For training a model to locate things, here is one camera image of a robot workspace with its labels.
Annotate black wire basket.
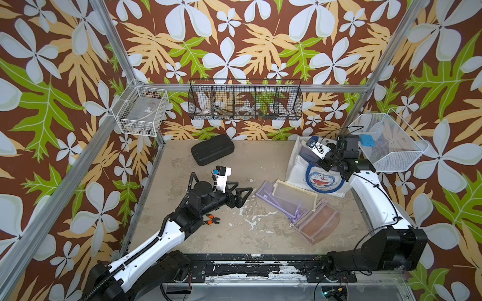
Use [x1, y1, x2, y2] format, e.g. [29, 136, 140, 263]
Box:
[187, 79, 303, 120]

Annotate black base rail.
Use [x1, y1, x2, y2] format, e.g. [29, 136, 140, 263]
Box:
[163, 253, 357, 284]

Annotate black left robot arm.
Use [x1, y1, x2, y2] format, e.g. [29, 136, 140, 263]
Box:
[82, 181, 253, 300]

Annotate pink mesh pouch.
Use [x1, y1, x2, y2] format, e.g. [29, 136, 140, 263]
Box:
[294, 201, 340, 245]

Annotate white hexagonal mesh basket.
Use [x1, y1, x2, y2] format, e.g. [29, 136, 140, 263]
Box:
[350, 112, 429, 173]

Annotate small blue object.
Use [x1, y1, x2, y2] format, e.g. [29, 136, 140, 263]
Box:
[359, 134, 375, 147]

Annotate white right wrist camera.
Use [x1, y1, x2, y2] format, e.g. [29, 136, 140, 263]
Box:
[306, 136, 331, 160]

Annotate black hard zipper case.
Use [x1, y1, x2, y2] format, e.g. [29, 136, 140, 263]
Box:
[192, 134, 235, 166]

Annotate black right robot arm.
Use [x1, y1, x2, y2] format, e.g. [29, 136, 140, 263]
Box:
[306, 135, 428, 275]

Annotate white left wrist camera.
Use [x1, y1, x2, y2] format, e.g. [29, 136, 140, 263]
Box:
[212, 166, 232, 193]

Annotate cream mesh pouch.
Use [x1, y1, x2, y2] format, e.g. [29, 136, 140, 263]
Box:
[272, 179, 318, 211]

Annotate white wire basket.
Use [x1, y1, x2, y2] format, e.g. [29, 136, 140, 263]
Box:
[112, 80, 170, 137]

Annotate lilac mesh pouch under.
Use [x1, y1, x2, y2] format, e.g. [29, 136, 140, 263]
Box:
[299, 145, 319, 164]

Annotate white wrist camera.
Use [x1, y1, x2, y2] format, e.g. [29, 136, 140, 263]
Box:
[212, 166, 232, 193]
[306, 136, 331, 160]

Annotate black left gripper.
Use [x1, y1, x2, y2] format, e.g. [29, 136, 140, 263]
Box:
[197, 179, 250, 218]

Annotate orange black pliers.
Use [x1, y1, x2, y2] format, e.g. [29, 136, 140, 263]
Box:
[203, 214, 220, 225]

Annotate white Doraemon canvas bag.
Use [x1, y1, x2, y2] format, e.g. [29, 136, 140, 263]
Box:
[284, 135, 351, 198]

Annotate purple mesh pouch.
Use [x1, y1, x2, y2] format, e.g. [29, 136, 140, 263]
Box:
[256, 181, 308, 223]

